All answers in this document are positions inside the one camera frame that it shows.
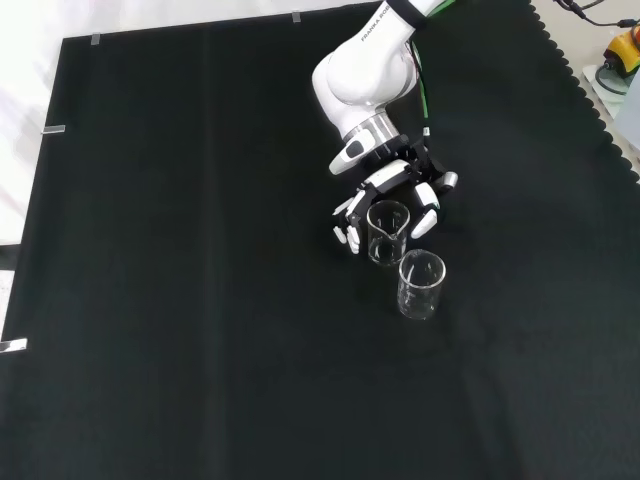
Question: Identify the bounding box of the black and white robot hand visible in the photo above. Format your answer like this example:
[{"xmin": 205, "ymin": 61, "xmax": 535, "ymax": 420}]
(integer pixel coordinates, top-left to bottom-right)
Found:
[{"xmin": 330, "ymin": 133, "xmax": 459, "ymax": 256}]

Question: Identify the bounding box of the clear glass beaker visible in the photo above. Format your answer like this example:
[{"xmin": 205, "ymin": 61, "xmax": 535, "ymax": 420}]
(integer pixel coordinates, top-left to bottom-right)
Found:
[
  {"xmin": 397, "ymin": 249, "xmax": 447, "ymax": 321},
  {"xmin": 366, "ymin": 199, "xmax": 411, "ymax": 267}
]

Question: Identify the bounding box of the black bench cloth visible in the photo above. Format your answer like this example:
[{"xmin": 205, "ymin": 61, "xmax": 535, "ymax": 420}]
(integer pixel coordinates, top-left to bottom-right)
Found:
[{"xmin": 0, "ymin": 0, "xmax": 640, "ymax": 480}]

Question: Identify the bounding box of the pale board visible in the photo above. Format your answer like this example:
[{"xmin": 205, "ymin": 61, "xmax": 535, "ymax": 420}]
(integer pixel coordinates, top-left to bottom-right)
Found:
[{"xmin": 581, "ymin": 63, "xmax": 640, "ymax": 121}]

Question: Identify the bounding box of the yellow stop button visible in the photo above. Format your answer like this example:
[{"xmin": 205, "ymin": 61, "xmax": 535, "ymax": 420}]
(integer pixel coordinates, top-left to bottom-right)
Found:
[{"xmin": 602, "ymin": 22, "xmax": 640, "ymax": 76}]

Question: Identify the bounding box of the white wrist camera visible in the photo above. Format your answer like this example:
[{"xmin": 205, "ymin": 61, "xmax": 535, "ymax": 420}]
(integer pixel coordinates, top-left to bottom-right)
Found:
[{"xmin": 328, "ymin": 133, "xmax": 376, "ymax": 176}]

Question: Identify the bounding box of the green cable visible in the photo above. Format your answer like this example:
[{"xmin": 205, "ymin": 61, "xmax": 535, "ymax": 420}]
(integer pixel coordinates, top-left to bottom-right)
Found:
[{"xmin": 410, "ymin": 0, "xmax": 457, "ymax": 139}]

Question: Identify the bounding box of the dark looped cable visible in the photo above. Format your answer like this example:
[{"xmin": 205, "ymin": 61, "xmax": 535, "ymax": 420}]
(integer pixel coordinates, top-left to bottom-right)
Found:
[{"xmin": 593, "ymin": 62, "xmax": 631, "ymax": 96}]

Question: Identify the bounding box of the black cable with connector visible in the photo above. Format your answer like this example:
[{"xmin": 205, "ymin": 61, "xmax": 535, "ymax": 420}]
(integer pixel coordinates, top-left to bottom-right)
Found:
[{"xmin": 552, "ymin": 0, "xmax": 640, "ymax": 29}]

